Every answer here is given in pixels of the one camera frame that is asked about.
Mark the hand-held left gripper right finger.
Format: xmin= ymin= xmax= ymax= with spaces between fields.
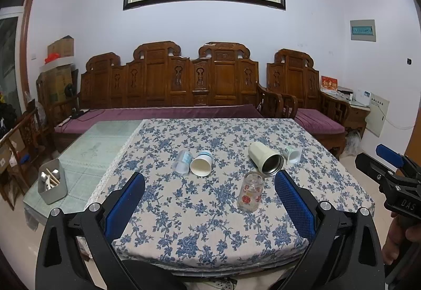
xmin=274 ymin=170 xmax=386 ymax=290

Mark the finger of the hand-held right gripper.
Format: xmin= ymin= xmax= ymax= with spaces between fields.
xmin=376 ymin=144 xmax=421 ymax=179
xmin=354 ymin=152 xmax=397 ymax=190

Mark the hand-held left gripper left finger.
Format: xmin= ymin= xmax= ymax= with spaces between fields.
xmin=35 ymin=172 xmax=185 ymax=290

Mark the red flower print glass cup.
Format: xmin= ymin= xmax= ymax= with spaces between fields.
xmin=237 ymin=171 xmax=265 ymax=213

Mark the small white green cup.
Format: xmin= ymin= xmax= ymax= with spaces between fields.
xmin=283 ymin=146 xmax=302 ymax=165

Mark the cream steel-lined cup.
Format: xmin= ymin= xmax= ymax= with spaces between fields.
xmin=248 ymin=141 xmax=284 ymax=175

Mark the clear plastic cup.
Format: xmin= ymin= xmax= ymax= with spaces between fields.
xmin=173 ymin=150 xmax=193 ymax=175

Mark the white blue-striped paper cup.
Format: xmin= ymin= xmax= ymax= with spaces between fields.
xmin=190 ymin=151 xmax=214 ymax=177

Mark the person's right hand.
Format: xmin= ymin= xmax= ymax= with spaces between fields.
xmin=382 ymin=216 xmax=404 ymax=266

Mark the clear plastic bag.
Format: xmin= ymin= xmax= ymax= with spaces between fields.
xmin=345 ymin=130 xmax=363 ymax=156

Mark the wooden side table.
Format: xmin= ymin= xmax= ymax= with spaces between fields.
xmin=329 ymin=93 xmax=372 ymax=140

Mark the white device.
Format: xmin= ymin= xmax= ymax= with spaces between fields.
xmin=351 ymin=89 xmax=372 ymax=107

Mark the short purple seat cushion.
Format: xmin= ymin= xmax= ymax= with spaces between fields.
xmin=294 ymin=108 xmax=345 ymax=135

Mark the blue floral tablecloth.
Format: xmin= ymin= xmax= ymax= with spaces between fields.
xmin=84 ymin=118 xmax=376 ymax=272

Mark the grey cutlery container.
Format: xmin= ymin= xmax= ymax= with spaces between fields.
xmin=37 ymin=159 xmax=68 ymax=205

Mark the red gift box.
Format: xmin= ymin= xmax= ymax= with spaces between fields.
xmin=320 ymin=75 xmax=339 ymax=92

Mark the long purple seat cushion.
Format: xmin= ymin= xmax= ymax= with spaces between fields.
xmin=54 ymin=104 xmax=264 ymax=133

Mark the carved wooden armchair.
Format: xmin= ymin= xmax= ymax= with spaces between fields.
xmin=266 ymin=48 xmax=351 ymax=159

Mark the wooden side chair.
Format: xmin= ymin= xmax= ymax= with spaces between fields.
xmin=0 ymin=109 xmax=47 ymax=210

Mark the carved wooden sofa bench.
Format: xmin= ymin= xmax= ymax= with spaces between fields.
xmin=49 ymin=40 xmax=284 ymax=153

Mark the large cardboard box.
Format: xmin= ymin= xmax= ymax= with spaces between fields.
xmin=38 ymin=64 xmax=76 ymax=104

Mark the small cardboard box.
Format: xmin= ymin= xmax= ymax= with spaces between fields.
xmin=47 ymin=35 xmax=75 ymax=59

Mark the wall electrical panel box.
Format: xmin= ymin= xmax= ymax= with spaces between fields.
xmin=349 ymin=18 xmax=377 ymax=43

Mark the wooden door frame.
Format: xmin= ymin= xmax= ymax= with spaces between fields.
xmin=18 ymin=0 xmax=40 ymax=94

